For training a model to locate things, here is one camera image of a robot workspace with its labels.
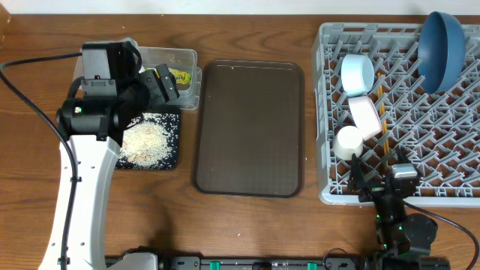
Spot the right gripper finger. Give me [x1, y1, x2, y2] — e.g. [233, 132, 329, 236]
[347, 154, 365, 190]
[395, 146, 411, 164]

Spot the yellow snack wrapper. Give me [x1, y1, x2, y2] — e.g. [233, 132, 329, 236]
[169, 68, 192, 85]

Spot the white cup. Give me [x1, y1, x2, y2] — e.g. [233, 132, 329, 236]
[332, 126, 363, 161]

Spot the wooden chopstick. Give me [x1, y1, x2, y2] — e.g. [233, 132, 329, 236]
[377, 72, 387, 134]
[379, 103, 390, 171]

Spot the white bowl with rice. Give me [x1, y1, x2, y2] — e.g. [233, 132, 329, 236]
[348, 96, 382, 141]

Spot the light blue bowl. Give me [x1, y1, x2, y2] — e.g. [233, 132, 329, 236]
[340, 54, 375, 98]

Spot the dark blue plate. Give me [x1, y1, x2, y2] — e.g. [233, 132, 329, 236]
[418, 11, 466, 94]

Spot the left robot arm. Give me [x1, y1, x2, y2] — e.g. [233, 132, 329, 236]
[40, 38, 176, 269]

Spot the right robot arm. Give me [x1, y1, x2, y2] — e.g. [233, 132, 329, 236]
[347, 149, 438, 269]

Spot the grey dishwasher rack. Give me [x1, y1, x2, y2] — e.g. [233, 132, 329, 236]
[312, 22, 479, 208]

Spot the clear plastic bin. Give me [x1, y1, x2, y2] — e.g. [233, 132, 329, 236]
[72, 37, 201, 112]

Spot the black plastic bin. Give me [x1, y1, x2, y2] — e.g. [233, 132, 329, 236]
[114, 105, 182, 171]

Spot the pile of white rice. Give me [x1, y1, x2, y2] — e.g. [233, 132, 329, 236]
[118, 112, 180, 168]

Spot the dark brown tray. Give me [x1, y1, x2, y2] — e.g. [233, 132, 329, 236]
[192, 60, 305, 198]

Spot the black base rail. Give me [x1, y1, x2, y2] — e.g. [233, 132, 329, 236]
[104, 254, 451, 270]

